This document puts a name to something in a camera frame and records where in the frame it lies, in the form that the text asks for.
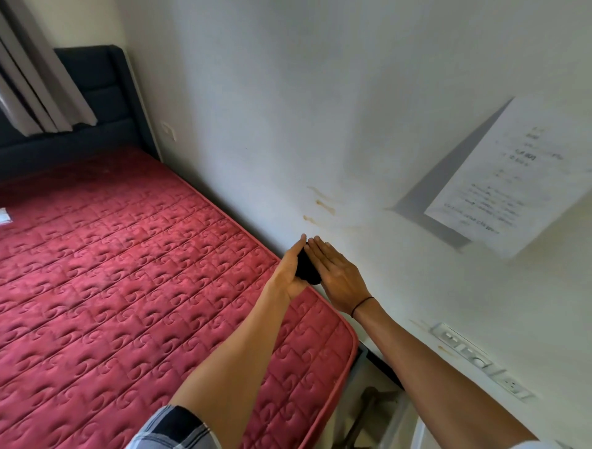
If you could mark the person's right hand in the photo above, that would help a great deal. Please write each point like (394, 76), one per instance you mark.
(342, 287)

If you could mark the person's left hand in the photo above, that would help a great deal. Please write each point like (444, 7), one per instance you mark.
(284, 277)

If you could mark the person's left fingers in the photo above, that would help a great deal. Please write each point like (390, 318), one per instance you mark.
(296, 252)

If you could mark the person's right fingers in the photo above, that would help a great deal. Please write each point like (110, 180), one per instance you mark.
(321, 254)

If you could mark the black cloth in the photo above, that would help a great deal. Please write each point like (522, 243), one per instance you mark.
(306, 270)

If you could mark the person's left forearm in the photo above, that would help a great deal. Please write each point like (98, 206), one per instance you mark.
(231, 365)

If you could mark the person's right forearm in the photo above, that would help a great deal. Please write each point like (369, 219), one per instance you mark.
(430, 374)

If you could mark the black wristband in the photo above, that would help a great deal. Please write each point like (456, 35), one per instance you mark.
(362, 305)

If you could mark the red quilted mattress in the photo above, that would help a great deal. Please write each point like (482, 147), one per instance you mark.
(115, 277)

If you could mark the white printed paper notice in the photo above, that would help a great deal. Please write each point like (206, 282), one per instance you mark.
(513, 180)

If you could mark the plaid shirt sleeve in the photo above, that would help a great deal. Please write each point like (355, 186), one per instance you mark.
(178, 430)

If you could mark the dark blue padded headboard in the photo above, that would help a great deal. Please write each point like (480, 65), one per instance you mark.
(106, 106)

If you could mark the grey curtain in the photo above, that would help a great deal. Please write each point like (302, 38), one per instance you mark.
(37, 83)

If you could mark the white wall outlet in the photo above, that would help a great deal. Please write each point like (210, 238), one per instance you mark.
(169, 131)

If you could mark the white wall socket panel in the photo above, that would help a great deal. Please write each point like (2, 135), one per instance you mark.
(481, 361)

